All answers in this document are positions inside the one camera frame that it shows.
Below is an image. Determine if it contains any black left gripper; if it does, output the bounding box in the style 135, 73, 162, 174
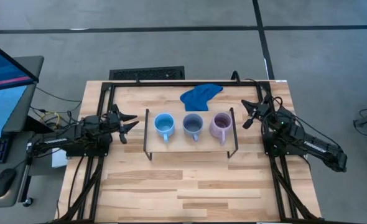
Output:
107, 104, 140, 138

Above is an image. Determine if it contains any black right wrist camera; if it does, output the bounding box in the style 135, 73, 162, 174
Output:
242, 114, 256, 130

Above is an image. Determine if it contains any wooden shelf with black frame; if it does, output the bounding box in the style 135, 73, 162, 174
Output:
142, 107, 239, 162

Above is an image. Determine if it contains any grey-blue mug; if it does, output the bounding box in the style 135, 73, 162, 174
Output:
182, 113, 204, 142

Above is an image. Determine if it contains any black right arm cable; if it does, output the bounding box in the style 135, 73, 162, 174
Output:
231, 70, 284, 108

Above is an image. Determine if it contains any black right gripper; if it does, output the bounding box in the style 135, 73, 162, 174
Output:
241, 100, 276, 121

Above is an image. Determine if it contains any light blue mug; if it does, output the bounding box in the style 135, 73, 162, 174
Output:
153, 112, 175, 144

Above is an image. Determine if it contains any blue cloth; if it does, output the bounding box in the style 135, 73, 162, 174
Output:
179, 83, 224, 112

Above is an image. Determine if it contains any white box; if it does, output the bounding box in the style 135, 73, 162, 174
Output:
51, 148, 68, 169

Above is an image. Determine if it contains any black perforated floor grate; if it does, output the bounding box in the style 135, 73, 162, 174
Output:
108, 65, 186, 81

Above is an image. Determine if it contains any yellow cable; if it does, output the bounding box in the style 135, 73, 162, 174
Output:
39, 111, 62, 128

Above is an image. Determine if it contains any black-framed monitor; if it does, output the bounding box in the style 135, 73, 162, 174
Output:
0, 36, 40, 93

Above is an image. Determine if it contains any black computer mouse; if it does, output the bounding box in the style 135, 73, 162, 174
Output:
0, 167, 17, 198

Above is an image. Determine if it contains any black metal table frame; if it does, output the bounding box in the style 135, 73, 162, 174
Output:
51, 80, 324, 224

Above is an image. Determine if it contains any grey-backed monitor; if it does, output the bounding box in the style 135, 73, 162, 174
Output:
0, 55, 45, 138

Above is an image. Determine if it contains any grey side desk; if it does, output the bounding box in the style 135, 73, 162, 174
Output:
0, 130, 37, 209

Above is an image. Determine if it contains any lilac ribbed mug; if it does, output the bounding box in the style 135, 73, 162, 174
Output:
208, 112, 233, 147

